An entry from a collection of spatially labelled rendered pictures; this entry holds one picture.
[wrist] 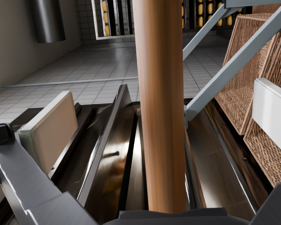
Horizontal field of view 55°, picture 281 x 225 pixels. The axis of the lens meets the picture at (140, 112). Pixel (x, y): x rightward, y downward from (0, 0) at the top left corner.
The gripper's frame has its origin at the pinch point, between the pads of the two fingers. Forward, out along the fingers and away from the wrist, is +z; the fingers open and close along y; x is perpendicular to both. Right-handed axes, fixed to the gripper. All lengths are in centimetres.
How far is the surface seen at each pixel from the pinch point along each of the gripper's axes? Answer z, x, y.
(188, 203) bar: 8.0, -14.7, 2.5
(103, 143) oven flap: 68, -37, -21
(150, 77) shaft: -1.0, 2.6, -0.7
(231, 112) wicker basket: 115, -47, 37
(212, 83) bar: 36.0, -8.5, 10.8
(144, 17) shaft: -0.9, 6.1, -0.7
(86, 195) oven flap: 39, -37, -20
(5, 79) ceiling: 221, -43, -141
